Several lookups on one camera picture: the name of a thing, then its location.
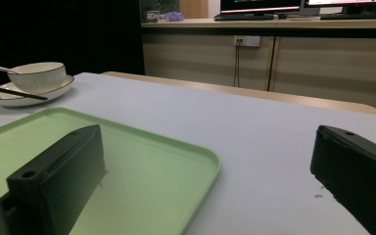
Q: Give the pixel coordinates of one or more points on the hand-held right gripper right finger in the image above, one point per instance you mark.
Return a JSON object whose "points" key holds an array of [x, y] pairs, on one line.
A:
{"points": [[359, 173]]}

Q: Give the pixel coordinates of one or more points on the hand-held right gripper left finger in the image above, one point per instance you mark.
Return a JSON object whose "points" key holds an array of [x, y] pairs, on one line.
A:
{"points": [[62, 182]]}

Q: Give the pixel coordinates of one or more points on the light green plastic tray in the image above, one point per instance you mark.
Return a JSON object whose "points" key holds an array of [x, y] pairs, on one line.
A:
{"points": [[150, 182]]}

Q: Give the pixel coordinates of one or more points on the white ceramic plate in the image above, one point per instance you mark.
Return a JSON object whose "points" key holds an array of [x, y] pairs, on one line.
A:
{"points": [[55, 89]]}

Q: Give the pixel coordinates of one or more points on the black chopsticks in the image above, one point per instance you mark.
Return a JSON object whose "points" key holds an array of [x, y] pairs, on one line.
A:
{"points": [[16, 92]]}

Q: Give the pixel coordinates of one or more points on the white ceramic bowl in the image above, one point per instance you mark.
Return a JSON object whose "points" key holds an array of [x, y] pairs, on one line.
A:
{"points": [[37, 76]]}

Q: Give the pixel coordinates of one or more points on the long wooden counter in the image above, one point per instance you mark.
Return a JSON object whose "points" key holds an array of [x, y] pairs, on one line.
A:
{"points": [[323, 62]]}

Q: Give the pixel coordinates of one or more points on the white table cover sheet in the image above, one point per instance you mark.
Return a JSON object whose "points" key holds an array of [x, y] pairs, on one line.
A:
{"points": [[228, 130]]}

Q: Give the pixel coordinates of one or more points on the black curtain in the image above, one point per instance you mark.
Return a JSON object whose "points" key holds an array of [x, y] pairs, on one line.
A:
{"points": [[58, 32]]}

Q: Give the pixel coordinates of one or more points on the black keyboard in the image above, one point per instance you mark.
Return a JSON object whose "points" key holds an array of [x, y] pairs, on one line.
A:
{"points": [[243, 17], [357, 15]]}

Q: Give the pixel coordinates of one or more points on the silver computer monitor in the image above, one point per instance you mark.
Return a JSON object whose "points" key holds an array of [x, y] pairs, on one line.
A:
{"points": [[352, 4]]}

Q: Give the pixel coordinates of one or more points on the white small cup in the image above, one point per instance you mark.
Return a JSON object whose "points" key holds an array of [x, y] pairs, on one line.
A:
{"points": [[152, 15]]}

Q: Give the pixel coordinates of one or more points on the black computer monitor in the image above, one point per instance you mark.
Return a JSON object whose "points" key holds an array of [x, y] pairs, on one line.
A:
{"points": [[259, 6]]}

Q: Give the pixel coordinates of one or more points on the purple small object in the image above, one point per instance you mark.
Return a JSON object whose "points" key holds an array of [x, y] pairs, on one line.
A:
{"points": [[174, 16]]}

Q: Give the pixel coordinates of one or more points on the green potted plant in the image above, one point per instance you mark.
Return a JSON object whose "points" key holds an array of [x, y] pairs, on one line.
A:
{"points": [[166, 6]]}

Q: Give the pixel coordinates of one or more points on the white wall socket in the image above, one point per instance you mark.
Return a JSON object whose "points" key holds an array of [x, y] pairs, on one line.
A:
{"points": [[247, 40]]}

